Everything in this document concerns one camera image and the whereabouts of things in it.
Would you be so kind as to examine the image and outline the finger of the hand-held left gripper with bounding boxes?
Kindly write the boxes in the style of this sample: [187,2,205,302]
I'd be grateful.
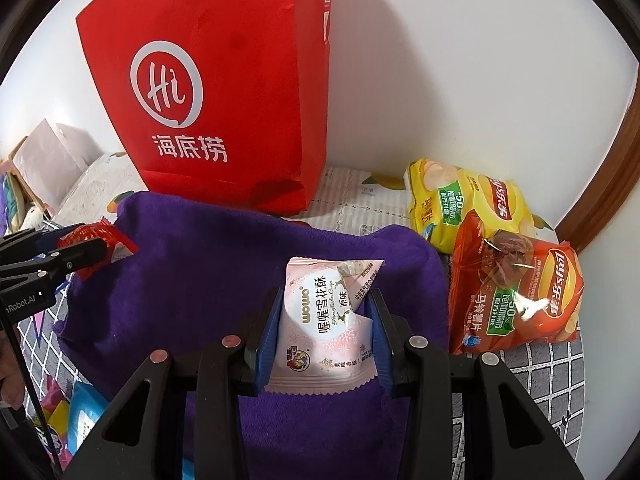
[0,236,110,293]
[0,223,87,263]

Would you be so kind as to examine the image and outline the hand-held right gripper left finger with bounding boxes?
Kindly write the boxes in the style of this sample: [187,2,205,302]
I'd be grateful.
[62,287,283,480]

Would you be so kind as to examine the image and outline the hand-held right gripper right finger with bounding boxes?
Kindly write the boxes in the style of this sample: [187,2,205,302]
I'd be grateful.
[367,287,583,480]

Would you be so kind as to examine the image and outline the small red snack packet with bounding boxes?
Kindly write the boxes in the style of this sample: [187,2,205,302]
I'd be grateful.
[56,216,140,281]

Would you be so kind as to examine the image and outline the white pink snowflake snack packet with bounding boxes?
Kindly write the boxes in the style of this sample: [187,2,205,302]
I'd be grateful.
[264,256,387,395]

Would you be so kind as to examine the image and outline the light blue packet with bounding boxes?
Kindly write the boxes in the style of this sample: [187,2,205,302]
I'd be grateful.
[65,381,111,456]

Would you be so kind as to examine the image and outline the white paper bag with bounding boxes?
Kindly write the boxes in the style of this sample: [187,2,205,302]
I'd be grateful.
[11,118,106,211]

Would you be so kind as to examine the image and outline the purple towel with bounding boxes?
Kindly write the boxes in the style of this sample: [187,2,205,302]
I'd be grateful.
[52,191,451,480]

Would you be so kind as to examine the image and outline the orange chips bag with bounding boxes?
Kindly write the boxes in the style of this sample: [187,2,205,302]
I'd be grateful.
[447,208,586,356]

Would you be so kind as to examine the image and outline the grey checkered quilt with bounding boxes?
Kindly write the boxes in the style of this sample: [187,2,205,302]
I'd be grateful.
[15,200,586,480]

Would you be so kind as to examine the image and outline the yellow chips bag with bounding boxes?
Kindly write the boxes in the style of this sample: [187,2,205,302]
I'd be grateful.
[402,157,536,253]

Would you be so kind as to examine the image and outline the red paper bag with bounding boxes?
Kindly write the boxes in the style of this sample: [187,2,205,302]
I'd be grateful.
[75,0,335,217]

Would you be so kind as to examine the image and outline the wooden door frame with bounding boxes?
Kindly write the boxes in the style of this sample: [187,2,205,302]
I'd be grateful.
[557,60,640,256]

